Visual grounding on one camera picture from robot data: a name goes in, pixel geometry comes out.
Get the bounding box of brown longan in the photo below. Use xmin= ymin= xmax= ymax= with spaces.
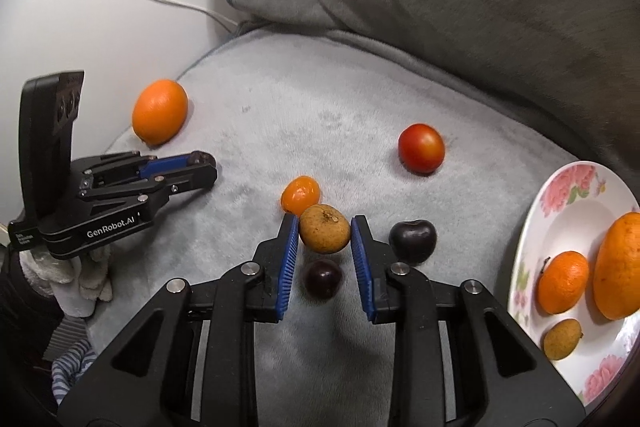
xmin=541 ymin=319 xmax=584 ymax=361
xmin=299 ymin=204 xmax=350 ymax=255

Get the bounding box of small orange kumquat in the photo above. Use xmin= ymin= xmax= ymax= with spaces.
xmin=280 ymin=176 xmax=321 ymax=216

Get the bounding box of small mandarin orange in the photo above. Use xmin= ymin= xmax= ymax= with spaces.
xmin=536 ymin=251 xmax=590 ymax=315

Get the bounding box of dark cherry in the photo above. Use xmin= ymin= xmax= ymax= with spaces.
xmin=304 ymin=259 xmax=343 ymax=301
xmin=388 ymin=220 xmax=437 ymax=265

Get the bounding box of large round orange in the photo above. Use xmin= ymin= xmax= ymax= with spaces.
xmin=592 ymin=212 xmax=639 ymax=321

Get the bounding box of left gloved hand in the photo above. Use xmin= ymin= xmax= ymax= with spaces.
xmin=18 ymin=246 xmax=113 ymax=319

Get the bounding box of oval orange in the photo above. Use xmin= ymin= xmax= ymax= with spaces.
xmin=131 ymin=79 xmax=189 ymax=146

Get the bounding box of striped sleeve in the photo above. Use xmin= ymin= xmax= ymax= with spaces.
xmin=43 ymin=317 xmax=96 ymax=405

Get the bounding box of grey fleece seat blanket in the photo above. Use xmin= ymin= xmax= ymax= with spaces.
xmin=84 ymin=28 xmax=597 ymax=427

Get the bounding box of white floral plate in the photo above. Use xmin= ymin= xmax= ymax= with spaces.
xmin=508 ymin=160 xmax=639 ymax=410

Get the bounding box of red tomato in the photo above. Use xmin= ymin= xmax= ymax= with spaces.
xmin=398 ymin=124 xmax=446 ymax=174

